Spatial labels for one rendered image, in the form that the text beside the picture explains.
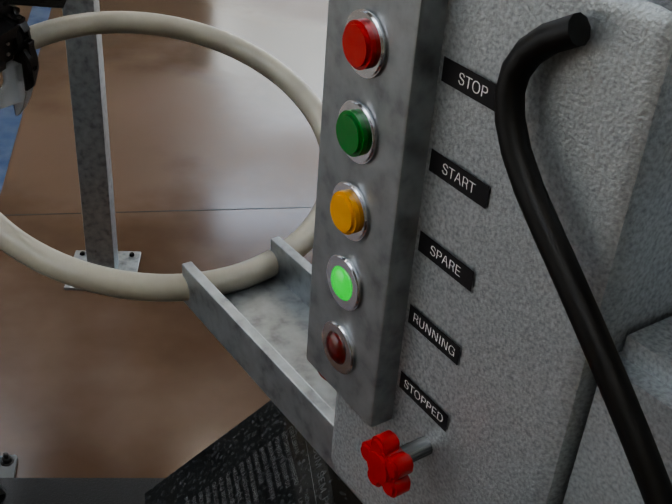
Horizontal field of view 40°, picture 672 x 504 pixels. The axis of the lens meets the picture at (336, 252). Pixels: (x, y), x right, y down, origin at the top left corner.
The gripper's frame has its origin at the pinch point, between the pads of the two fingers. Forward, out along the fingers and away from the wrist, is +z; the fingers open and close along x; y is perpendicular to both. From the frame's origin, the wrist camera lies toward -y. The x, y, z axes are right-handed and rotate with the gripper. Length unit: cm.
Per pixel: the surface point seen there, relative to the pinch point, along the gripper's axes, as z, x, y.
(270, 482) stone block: 20, 56, 16
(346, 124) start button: -54, 57, 35
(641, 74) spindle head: -67, 70, 39
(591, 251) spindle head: -59, 72, 40
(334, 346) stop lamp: -39, 62, 37
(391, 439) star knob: -40, 68, 41
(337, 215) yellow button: -48, 59, 35
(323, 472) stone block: 13, 62, 15
